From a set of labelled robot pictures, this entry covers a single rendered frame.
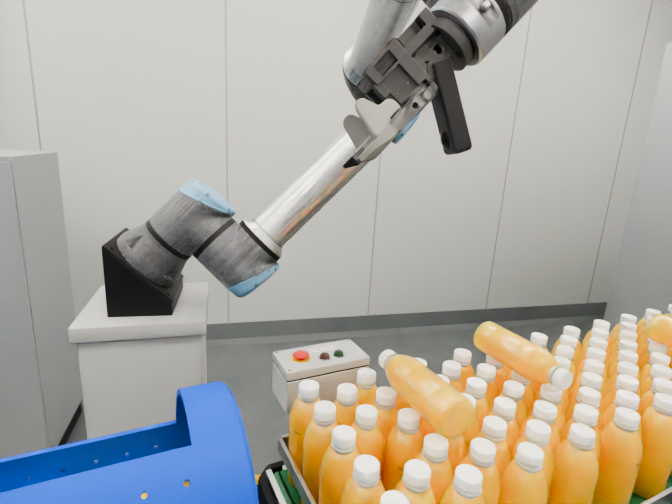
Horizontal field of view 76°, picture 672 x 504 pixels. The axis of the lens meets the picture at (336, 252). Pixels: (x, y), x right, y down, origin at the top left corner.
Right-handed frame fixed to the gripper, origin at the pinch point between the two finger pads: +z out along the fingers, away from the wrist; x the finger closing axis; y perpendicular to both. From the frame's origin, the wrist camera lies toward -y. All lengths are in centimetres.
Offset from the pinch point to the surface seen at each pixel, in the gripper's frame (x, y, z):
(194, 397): 1.4, -5.1, 36.0
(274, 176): -266, 21, 13
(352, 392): -19.5, -29.8, 27.6
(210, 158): -257, 61, 34
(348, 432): -8.3, -29.1, 29.9
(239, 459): 9.1, -12.8, 34.3
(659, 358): -34, -86, -23
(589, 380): -24, -68, -6
